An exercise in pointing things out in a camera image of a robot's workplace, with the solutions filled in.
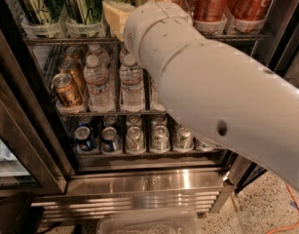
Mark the gold can front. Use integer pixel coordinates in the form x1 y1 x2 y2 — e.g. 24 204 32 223
52 73 84 114

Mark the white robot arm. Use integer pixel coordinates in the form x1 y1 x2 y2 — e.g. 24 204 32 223
102 0 299 192

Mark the water bottle front middle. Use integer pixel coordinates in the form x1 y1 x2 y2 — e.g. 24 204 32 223
119 54 145 112

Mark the water bottle front right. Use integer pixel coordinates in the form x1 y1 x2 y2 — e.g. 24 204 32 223
151 82 165 111

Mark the blue pepsi can left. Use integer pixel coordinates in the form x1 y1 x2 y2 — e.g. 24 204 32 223
74 126 97 153

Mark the water bottle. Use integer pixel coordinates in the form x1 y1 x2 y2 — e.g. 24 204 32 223
119 54 145 112
84 55 114 113
151 82 165 111

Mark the gold can back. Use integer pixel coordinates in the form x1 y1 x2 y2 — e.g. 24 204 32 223
63 46 83 64

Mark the stainless steel fridge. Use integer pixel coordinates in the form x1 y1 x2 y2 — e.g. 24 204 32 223
0 0 299 221

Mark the blue pepsi can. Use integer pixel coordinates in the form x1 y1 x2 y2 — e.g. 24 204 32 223
101 127 122 154
74 126 97 153

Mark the left fridge door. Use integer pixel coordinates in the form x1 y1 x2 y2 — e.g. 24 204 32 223
0 17 67 199

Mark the water bottle front left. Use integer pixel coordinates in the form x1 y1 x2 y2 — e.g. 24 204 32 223
84 55 114 113

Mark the red cola can right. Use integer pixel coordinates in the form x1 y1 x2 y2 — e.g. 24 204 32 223
232 0 271 33

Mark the silver green can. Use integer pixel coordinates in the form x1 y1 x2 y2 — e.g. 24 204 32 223
150 125 170 154
172 125 194 153
126 127 145 154

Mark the orange cable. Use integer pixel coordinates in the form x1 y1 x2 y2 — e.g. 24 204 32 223
264 184 299 234

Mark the gold can middle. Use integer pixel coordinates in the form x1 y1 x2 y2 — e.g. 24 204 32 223
58 59 85 95

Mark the red cola can middle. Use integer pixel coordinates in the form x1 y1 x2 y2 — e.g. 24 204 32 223
193 0 227 35

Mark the gold can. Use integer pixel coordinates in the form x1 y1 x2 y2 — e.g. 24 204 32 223
52 73 84 114
63 46 83 64
58 59 85 95

